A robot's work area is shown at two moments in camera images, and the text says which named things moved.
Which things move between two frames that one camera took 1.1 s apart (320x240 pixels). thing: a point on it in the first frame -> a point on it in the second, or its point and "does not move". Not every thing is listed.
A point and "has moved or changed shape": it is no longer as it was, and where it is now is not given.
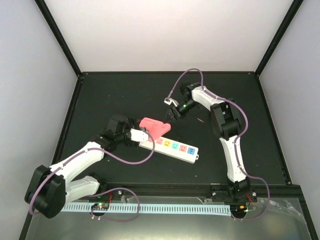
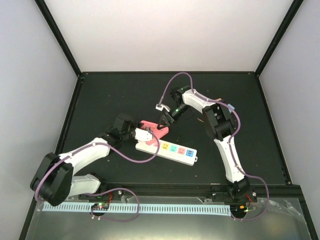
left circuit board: (102, 205) does not move
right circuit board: (238, 210) does not move
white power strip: (173, 147) has moved or changed shape
